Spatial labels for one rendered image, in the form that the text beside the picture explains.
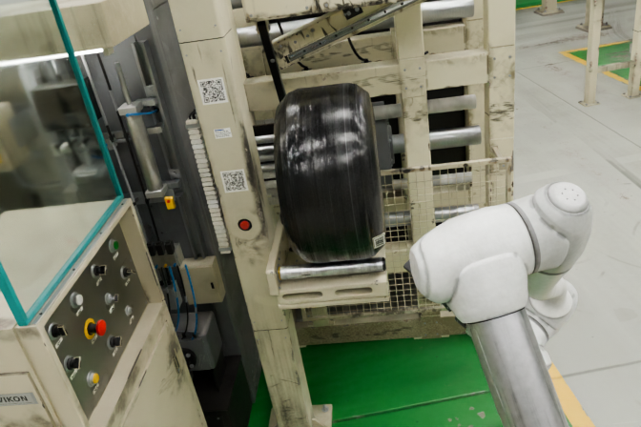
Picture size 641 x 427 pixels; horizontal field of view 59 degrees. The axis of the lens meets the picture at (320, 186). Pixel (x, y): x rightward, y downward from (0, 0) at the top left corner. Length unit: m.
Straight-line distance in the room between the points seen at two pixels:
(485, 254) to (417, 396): 1.71
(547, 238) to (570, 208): 0.06
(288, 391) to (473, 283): 1.43
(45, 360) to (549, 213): 1.04
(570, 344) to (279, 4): 1.98
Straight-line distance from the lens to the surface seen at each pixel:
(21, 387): 1.46
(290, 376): 2.24
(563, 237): 1.03
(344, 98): 1.64
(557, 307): 1.55
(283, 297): 1.88
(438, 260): 0.96
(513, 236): 0.99
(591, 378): 2.77
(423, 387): 2.67
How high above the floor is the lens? 1.95
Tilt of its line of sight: 27 degrees down
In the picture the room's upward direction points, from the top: 9 degrees counter-clockwise
